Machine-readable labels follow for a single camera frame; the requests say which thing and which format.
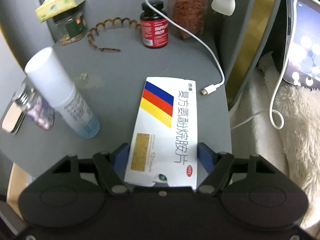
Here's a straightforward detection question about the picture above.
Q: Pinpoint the white box with colour stripes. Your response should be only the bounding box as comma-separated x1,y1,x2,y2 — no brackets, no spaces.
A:
124,77,198,189

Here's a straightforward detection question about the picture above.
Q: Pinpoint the candy bottle with metal cap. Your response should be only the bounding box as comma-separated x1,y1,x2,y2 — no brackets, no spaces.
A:
12,82,55,131

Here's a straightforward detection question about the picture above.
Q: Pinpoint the beige clasp case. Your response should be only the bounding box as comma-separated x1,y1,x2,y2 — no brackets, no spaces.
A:
2,102,24,134

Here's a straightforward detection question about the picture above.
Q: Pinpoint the white spray bottle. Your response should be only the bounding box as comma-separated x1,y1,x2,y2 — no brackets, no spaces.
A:
24,47,100,139

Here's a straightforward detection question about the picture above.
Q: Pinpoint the grey nightstand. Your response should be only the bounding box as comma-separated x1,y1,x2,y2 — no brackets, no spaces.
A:
1,33,221,177

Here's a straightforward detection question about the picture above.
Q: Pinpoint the cream fluffy blanket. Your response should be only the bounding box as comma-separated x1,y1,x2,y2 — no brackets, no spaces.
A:
257,52,320,230

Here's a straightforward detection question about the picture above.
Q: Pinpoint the red supplement bottle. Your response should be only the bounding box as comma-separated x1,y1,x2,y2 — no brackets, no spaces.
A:
140,2,168,49

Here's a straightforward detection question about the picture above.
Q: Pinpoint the glass jar with black lid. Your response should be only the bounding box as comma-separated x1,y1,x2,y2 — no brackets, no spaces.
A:
53,5,87,46

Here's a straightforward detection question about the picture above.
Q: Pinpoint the white power plug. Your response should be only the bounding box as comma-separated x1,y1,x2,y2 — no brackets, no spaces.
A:
211,0,235,16

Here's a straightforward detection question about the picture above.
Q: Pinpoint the clear bag of red berries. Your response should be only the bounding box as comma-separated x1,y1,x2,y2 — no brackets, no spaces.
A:
169,0,208,36

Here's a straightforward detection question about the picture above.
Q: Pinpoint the yellow tissue pack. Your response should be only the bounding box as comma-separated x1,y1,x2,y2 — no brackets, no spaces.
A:
35,0,85,23

